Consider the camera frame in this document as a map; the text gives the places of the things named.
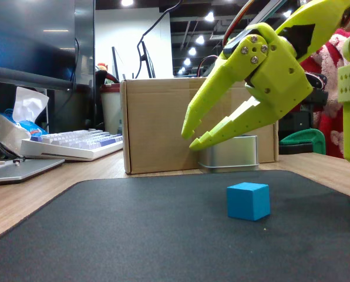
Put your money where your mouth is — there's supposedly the blue cube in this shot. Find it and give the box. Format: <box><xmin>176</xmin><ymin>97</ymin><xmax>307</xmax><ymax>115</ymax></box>
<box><xmin>226</xmin><ymin>182</ymin><xmax>271</xmax><ymax>221</ymax></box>

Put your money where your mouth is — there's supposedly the background monitor on arm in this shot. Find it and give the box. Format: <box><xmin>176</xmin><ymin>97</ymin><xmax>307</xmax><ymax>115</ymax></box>
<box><xmin>136</xmin><ymin>40</ymin><xmax>157</xmax><ymax>79</ymax></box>

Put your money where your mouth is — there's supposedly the silver metal tin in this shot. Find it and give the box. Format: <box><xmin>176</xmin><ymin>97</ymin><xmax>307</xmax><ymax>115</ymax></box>
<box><xmin>197</xmin><ymin>134</ymin><xmax>260</xmax><ymax>173</ymax></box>

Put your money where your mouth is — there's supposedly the black box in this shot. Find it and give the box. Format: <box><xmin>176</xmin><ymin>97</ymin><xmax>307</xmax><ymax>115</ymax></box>
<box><xmin>278</xmin><ymin>111</ymin><xmax>314</xmax><ymax>136</ymax></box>

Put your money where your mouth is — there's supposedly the green plastic object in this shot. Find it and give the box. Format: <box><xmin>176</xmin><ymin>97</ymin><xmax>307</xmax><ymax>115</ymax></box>
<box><xmin>279</xmin><ymin>128</ymin><xmax>327</xmax><ymax>156</ymax></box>

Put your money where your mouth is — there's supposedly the red white patterned garment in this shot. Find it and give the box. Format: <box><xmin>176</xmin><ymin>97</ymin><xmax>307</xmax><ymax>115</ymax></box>
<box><xmin>298</xmin><ymin>28</ymin><xmax>350</xmax><ymax>159</ymax></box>

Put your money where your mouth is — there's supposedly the brown cardboard box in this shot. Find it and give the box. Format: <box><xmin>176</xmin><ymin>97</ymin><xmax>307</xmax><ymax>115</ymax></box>
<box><xmin>119</xmin><ymin>76</ymin><xmax>280</xmax><ymax>175</ymax></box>

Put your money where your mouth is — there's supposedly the white bin with red rim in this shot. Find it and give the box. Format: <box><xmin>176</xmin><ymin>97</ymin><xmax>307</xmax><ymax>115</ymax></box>
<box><xmin>100</xmin><ymin>83</ymin><xmax>123</xmax><ymax>136</ymax></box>

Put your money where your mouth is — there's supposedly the black desk mat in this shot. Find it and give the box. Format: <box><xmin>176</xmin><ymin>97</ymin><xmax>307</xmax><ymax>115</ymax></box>
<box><xmin>0</xmin><ymin>169</ymin><xmax>350</xmax><ymax>282</ymax></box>

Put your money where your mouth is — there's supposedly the white purple keyboard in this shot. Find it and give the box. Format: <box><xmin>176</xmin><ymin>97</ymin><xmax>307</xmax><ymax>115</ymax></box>
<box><xmin>19</xmin><ymin>128</ymin><xmax>124</xmax><ymax>162</ymax></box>

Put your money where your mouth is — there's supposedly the blue tissue pack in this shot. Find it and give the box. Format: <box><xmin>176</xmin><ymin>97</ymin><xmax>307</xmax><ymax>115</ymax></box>
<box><xmin>0</xmin><ymin>86</ymin><xmax>50</xmax><ymax>150</ymax></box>

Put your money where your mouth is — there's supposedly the black computer monitor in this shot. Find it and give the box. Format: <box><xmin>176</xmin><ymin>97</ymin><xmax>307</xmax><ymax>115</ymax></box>
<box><xmin>0</xmin><ymin>0</ymin><xmax>96</xmax><ymax>91</ymax></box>

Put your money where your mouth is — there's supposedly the silver monitor stand base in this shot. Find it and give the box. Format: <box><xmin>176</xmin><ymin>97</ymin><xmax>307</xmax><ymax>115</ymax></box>
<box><xmin>0</xmin><ymin>157</ymin><xmax>66</xmax><ymax>186</ymax></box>

